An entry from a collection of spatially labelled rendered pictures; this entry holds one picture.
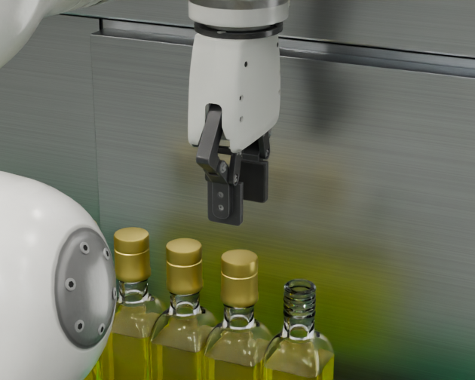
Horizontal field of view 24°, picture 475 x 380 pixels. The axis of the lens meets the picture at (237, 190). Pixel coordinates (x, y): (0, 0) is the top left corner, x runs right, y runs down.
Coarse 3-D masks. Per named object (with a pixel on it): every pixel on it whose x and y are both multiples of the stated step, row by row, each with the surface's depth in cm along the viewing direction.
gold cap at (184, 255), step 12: (180, 240) 104; (192, 240) 104; (168, 252) 102; (180, 252) 102; (192, 252) 102; (168, 264) 103; (180, 264) 102; (192, 264) 102; (168, 276) 103; (180, 276) 102; (192, 276) 103; (168, 288) 104; (180, 288) 103; (192, 288) 103
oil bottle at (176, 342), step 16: (160, 320) 105; (176, 320) 104; (192, 320) 104; (208, 320) 105; (160, 336) 105; (176, 336) 104; (192, 336) 103; (160, 352) 105; (176, 352) 104; (192, 352) 103; (160, 368) 106; (176, 368) 105; (192, 368) 104
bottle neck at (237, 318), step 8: (224, 304) 102; (224, 312) 102; (232, 312) 101; (240, 312) 101; (248, 312) 102; (224, 320) 103; (232, 320) 102; (240, 320) 102; (248, 320) 102; (232, 328) 102; (240, 328) 102
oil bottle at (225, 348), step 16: (256, 320) 104; (208, 336) 103; (224, 336) 102; (240, 336) 101; (256, 336) 102; (272, 336) 104; (208, 352) 102; (224, 352) 102; (240, 352) 101; (256, 352) 101; (208, 368) 103; (224, 368) 102; (240, 368) 101; (256, 368) 101
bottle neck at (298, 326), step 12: (288, 288) 99; (300, 288) 101; (312, 288) 99; (288, 300) 99; (300, 300) 99; (312, 300) 99; (288, 312) 100; (300, 312) 99; (312, 312) 100; (288, 324) 100; (300, 324) 100; (312, 324) 100; (288, 336) 100; (300, 336) 100
